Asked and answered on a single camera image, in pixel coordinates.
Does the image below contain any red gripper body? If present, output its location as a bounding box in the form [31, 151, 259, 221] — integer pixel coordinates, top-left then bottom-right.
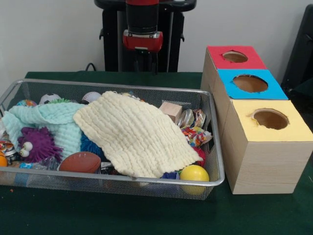
[122, 30, 164, 53]

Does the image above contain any clear mesh bin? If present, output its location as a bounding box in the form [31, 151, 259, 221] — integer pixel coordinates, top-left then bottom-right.
[0, 79, 226, 200]

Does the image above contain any small wooden block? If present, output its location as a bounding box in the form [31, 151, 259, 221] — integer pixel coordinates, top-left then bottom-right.
[160, 101, 183, 123]

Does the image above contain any white ball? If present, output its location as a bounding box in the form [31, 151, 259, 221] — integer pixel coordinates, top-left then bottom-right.
[82, 92, 102, 104]

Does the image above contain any cream yellow cloth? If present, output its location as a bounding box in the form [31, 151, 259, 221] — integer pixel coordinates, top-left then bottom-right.
[73, 91, 202, 178]

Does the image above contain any colourful crinkly packet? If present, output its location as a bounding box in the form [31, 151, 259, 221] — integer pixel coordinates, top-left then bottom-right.
[181, 126, 213, 147]

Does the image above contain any small soccer ball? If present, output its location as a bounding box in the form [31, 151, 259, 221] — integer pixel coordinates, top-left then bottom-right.
[39, 94, 62, 105]

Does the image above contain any mint green cloth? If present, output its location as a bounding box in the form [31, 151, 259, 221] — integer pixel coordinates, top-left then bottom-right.
[2, 102, 86, 160]

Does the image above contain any brown toy football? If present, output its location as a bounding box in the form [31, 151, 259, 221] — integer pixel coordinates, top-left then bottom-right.
[59, 152, 102, 173]

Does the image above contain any yellow ball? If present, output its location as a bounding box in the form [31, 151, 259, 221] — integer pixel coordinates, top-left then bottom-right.
[179, 164, 210, 195]

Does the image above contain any purple spiky toy with eyes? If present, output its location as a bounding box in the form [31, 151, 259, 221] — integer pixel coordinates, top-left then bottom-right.
[18, 127, 63, 164]

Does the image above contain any black chair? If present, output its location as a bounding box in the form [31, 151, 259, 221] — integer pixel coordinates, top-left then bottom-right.
[281, 5, 313, 98]

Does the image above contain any dark green table cloth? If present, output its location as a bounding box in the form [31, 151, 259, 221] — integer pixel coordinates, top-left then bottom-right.
[0, 71, 313, 235]

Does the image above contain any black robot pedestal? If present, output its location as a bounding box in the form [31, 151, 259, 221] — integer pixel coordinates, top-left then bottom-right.
[94, 0, 197, 73]

